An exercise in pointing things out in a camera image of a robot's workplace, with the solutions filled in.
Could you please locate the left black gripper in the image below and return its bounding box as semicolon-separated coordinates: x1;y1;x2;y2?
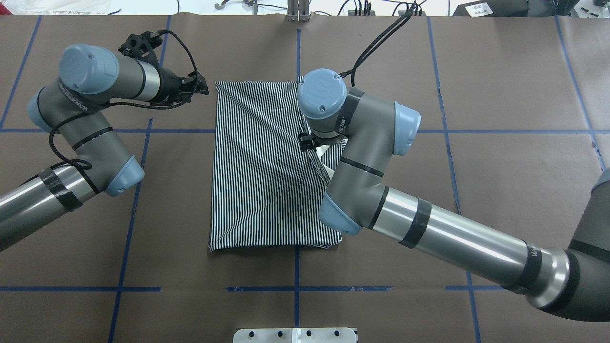
160;71;209;104

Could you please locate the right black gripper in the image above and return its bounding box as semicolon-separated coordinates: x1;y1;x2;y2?
298;130;334;152

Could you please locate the blue white striped polo shirt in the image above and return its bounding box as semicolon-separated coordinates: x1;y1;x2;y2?
208;81;347;252

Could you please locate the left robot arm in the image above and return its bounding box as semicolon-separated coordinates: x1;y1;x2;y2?
0;38;209;250

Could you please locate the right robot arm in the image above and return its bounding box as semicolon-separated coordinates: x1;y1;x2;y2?
297;68;610;322

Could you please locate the black box with label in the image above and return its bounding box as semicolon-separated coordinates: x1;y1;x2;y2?
451;0;529;17

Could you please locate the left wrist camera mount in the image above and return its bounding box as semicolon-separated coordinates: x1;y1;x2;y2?
117;31;163;66

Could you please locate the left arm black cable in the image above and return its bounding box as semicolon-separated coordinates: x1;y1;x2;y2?
49;30;201;170

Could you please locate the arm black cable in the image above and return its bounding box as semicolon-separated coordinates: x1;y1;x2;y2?
339;2;420;82
49;30;201;170

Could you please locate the aluminium frame post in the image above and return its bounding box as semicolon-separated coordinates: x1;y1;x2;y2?
287;0;311;22

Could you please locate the black cable on desk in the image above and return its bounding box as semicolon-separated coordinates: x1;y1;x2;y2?
176;0;451;17

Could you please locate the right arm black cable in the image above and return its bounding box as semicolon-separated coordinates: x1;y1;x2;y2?
339;2;420;82

